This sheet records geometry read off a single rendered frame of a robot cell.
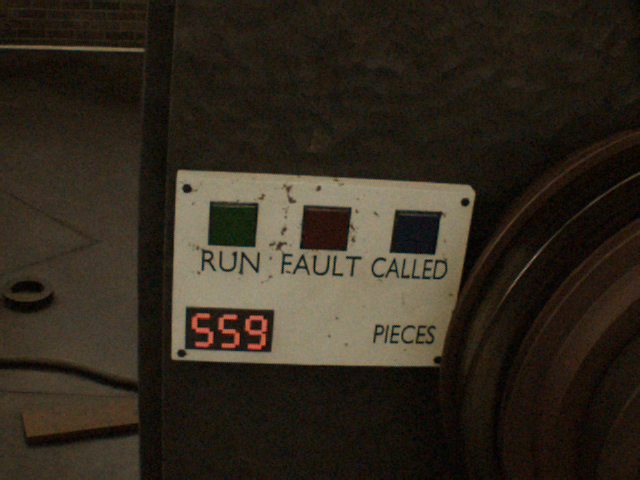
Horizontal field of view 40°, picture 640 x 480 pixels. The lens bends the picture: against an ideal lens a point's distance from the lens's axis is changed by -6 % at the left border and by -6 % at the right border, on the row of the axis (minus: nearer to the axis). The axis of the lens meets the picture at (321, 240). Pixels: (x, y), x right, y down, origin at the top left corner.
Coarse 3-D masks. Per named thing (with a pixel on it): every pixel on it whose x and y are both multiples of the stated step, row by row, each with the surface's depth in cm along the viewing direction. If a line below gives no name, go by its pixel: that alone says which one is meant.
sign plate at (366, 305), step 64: (192, 192) 78; (256, 192) 79; (320, 192) 79; (384, 192) 80; (448, 192) 81; (192, 256) 80; (256, 256) 81; (320, 256) 82; (384, 256) 82; (448, 256) 83; (192, 320) 83; (256, 320) 83; (320, 320) 84; (384, 320) 85; (448, 320) 86
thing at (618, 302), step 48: (624, 240) 67; (576, 288) 69; (624, 288) 68; (528, 336) 72; (576, 336) 70; (624, 336) 69; (528, 384) 72; (576, 384) 70; (528, 432) 74; (576, 432) 72
